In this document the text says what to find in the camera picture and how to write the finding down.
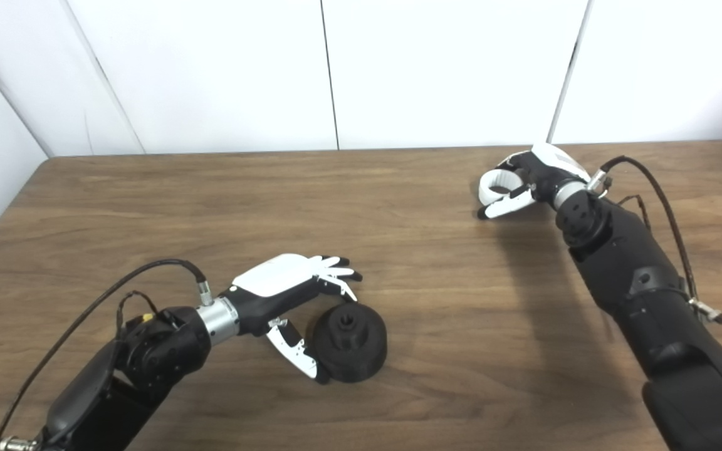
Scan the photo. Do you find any white and black left hand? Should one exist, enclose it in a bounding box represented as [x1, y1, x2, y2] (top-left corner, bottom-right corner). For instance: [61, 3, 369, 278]
[229, 254, 363, 384]

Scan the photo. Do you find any white and black right hand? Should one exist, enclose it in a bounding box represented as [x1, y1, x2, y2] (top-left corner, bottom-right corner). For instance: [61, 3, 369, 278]
[477, 143, 590, 220]

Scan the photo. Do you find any white ring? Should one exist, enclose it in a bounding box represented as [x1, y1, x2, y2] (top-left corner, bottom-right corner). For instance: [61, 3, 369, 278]
[479, 169, 525, 207]

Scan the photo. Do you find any round black part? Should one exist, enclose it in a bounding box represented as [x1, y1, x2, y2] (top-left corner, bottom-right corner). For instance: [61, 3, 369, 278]
[311, 302, 389, 383]

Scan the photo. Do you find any thin right wrist wire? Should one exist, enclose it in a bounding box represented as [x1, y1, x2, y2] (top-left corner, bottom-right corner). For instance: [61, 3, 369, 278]
[618, 195, 651, 234]

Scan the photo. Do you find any thin wrist wire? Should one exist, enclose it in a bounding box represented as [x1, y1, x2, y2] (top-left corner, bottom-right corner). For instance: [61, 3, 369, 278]
[618, 195, 651, 234]
[115, 290, 160, 333]

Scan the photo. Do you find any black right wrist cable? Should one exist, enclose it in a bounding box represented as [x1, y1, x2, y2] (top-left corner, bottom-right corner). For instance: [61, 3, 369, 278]
[587, 155, 722, 324]

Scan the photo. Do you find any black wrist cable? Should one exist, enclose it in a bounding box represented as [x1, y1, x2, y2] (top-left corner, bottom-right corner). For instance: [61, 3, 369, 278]
[0, 259, 214, 451]
[587, 155, 722, 324]

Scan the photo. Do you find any thin left wrist wire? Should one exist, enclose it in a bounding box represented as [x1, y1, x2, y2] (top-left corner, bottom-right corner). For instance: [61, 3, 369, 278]
[115, 290, 160, 333]

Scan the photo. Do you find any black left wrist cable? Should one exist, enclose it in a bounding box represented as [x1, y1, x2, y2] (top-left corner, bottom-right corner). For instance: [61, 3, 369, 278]
[0, 259, 214, 451]

